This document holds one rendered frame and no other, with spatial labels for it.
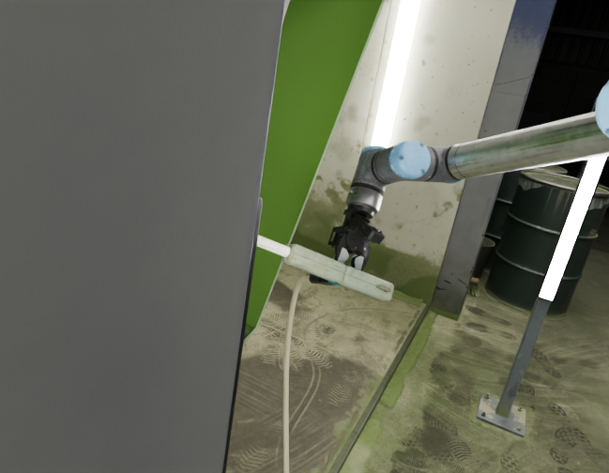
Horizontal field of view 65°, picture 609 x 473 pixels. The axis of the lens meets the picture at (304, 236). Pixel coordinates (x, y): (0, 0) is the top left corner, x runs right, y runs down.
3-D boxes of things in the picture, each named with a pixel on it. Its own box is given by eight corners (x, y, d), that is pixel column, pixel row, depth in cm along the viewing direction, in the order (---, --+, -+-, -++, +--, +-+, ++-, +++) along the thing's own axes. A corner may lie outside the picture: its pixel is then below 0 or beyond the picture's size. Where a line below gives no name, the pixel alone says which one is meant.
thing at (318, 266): (349, 282, 141) (401, 284, 121) (344, 298, 140) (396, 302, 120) (195, 222, 120) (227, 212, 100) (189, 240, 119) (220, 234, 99)
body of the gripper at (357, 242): (348, 257, 130) (360, 216, 133) (367, 257, 123) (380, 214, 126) (326, 247, 127) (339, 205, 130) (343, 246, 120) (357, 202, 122)
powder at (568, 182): (514, 169, 349) (515, 167, 348) (592, 184, 342) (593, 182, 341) (533, 184, 299) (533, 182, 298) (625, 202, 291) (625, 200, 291)
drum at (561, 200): (478, 274, 380) (512, 164, 350) (554, 291, 372) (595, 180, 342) (491, 307, 325) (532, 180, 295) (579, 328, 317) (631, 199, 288)
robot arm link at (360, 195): (389, 198, 126) (361, 183, 122) (384, 215, 125) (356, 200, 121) (369, 202, 134) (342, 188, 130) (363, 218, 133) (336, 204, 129)
